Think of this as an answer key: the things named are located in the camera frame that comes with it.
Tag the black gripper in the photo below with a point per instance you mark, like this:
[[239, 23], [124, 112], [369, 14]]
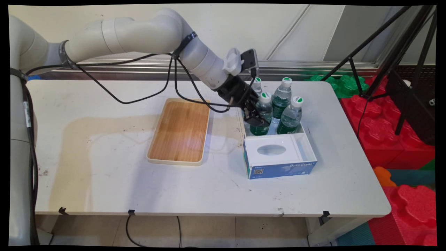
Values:
[[235, 90]]

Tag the green label water bottle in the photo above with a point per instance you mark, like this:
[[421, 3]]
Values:
[[291, 118], [257, 83], [265, 108], [281, 96]]

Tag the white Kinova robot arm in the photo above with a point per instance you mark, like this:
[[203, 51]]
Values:
[[139, 35]]

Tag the white open box blue print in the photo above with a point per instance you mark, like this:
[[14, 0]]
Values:
[[278, 170]]

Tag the bamboo tray with cream rim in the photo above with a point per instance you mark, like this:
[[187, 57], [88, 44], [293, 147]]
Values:
[[181, 132]]

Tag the green foam block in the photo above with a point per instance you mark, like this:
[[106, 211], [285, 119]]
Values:
[[343, 87]]

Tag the large red foam block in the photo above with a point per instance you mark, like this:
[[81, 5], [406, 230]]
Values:
[[379, 132]]

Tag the white table leg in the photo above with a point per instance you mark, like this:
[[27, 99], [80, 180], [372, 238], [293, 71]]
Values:
[[331, 232]]

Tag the orange foam block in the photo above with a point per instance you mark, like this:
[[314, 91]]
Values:
[[383, 176]]

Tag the black tripod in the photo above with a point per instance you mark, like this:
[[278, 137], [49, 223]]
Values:
[[397, 52]]

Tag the black bag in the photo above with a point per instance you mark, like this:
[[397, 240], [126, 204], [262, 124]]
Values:
[[414, 115]]

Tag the teal floor mat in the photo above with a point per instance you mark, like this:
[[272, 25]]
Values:
[[355, 237]]

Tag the blue foam block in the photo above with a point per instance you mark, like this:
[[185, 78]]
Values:
[[33, 77]]

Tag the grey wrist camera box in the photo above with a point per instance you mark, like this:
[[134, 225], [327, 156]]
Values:
[[250, 59]]

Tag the aluminium wall rail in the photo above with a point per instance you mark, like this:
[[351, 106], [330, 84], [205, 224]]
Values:
[[296, 66]]

